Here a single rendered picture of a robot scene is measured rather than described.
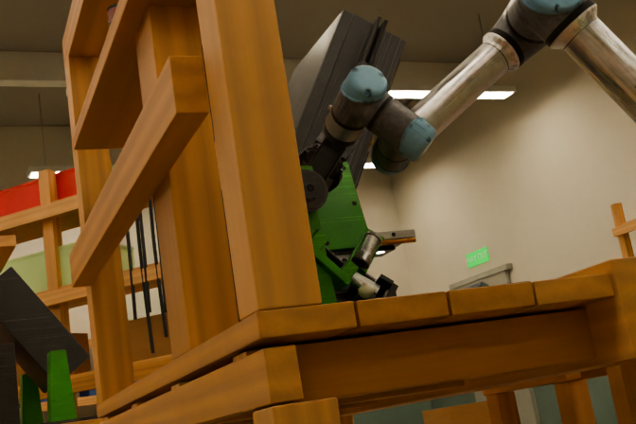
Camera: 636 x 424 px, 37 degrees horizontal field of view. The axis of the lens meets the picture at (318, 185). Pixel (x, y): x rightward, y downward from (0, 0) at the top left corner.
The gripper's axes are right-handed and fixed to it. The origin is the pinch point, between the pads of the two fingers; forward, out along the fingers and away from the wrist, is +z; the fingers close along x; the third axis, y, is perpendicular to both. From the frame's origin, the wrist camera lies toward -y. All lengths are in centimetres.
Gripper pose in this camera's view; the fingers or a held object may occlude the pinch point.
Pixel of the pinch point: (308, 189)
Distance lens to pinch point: 197.0
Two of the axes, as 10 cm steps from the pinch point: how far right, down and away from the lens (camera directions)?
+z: -2.9, 5.3, 8.0
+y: 4.8, -6.4, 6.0
